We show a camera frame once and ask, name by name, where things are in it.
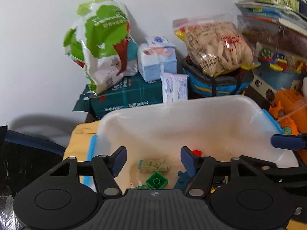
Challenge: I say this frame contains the dark green box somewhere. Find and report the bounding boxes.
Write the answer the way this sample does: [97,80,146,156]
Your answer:
[73,73,163,120]

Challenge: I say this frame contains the yellow cloth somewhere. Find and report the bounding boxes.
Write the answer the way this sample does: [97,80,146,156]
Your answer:
[62,120,102,185]

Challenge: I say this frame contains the blue toy vehicle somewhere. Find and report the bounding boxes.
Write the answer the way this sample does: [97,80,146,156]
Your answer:
[174,171,193,192]

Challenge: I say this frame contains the blue white tissue box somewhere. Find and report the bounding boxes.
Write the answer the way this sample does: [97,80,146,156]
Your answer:
[137,36,177,82]

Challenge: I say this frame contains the green toy block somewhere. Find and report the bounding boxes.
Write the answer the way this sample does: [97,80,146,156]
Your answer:
[146,172,168,190]

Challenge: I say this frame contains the clear box of toy blocks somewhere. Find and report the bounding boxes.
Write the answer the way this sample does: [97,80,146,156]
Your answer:
[237,16,306,90]

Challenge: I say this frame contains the blue black bag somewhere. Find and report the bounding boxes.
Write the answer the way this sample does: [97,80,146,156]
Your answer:
[181,56,253,99]

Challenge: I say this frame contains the red toy block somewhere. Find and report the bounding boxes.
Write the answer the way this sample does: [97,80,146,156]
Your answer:
[192,150,202,157]

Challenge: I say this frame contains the bag of wooden pieces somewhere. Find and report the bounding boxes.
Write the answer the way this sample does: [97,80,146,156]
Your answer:
[173,14,254,77]

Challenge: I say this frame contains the white plastic storage bin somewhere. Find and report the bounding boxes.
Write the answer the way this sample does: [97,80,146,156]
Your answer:
[92,95,298,191]

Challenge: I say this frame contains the green block with white rabbit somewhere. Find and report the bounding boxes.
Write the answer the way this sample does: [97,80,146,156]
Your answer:
[130,183,149,190]

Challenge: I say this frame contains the orange box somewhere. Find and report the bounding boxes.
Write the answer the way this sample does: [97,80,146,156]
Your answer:
[274,89,306,165]

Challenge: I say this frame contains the green white snack bag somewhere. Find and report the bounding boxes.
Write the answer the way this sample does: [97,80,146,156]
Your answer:
[63,0,138,94]

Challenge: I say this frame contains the orange toy dinosaur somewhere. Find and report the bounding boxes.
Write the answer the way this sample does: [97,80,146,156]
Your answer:
[268,101,299,136]

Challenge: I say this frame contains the white tissue packet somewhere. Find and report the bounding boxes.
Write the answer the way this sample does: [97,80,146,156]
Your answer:
[160,73,188,103]

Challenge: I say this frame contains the beige toy tank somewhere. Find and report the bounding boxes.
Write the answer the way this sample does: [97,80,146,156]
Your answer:
[138,158,170,172]

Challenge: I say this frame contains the black chair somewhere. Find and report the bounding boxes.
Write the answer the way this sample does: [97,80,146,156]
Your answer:
[0,125,67,230]

